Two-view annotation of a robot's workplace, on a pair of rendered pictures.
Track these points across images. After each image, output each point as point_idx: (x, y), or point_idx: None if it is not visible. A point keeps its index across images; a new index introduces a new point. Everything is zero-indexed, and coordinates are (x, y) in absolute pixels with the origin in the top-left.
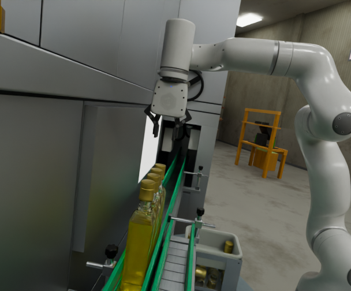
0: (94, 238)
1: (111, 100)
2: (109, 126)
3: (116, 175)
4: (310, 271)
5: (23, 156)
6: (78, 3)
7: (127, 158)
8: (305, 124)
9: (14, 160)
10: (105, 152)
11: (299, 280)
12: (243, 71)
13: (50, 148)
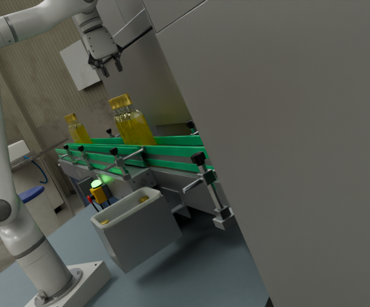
0: (153, 125)
1: (122, 46)
2: (126, 62)
3: (150, 94)
4: (25, 229)
5: (118, 75)
6: (101, 17)
7: (156, 83)
8: None
9: (118, 77)
10: (132, 77)
11: (39, 229)
12: (36, 35)
13: (122, 73)
